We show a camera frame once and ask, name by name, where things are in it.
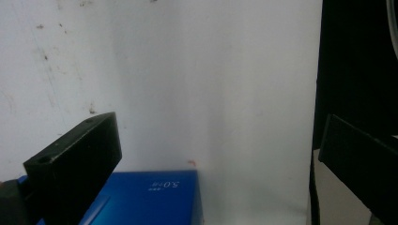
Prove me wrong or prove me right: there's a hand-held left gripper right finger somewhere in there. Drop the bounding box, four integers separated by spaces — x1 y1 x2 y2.
317 113 398 225

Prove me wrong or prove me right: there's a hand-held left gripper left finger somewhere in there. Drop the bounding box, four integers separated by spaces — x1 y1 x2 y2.
23 112 123 225

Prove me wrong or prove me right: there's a blue box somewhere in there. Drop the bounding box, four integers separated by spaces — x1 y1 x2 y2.
17 170 205 225

